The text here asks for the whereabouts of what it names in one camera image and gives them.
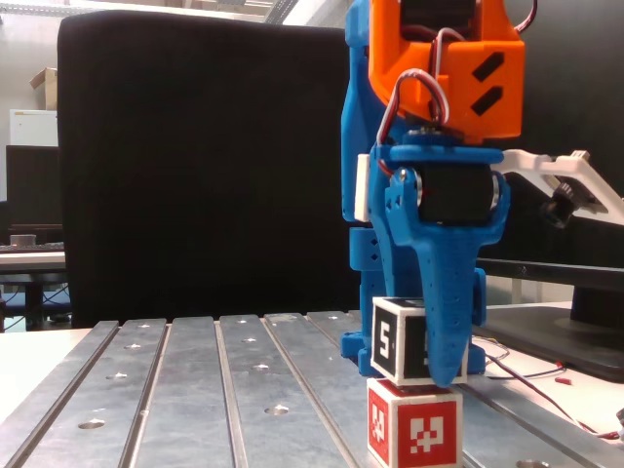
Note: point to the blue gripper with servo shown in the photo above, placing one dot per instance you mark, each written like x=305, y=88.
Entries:
x=455, y=195

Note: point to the black cube with number five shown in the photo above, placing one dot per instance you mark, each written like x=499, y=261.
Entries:
x=390, y=341

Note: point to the red cube with white pattern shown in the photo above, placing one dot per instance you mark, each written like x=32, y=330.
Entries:
x=424, y=434

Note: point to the small red connector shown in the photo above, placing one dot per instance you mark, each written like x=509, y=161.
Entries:
x=563, y=380

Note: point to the black Dell monitor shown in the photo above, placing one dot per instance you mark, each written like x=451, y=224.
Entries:
x=575, y=73

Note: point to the black keyboard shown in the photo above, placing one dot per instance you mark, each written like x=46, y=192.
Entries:
x=49, y=247

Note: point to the white background desk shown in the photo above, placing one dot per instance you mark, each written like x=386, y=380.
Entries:
x=29, y=261

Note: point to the grey round tin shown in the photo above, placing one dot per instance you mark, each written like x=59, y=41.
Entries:
x=23, y=241

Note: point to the dark background monitor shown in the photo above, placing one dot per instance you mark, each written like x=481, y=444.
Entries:
x=31, y=185

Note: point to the white cabinet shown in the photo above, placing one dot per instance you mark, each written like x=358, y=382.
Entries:
x=31, y=128

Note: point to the brown cardboard box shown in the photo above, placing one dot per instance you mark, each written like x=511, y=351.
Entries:
x=46, y=88

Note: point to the aluminium slotted base plate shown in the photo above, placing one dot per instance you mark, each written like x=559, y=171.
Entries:
x=195, y=414

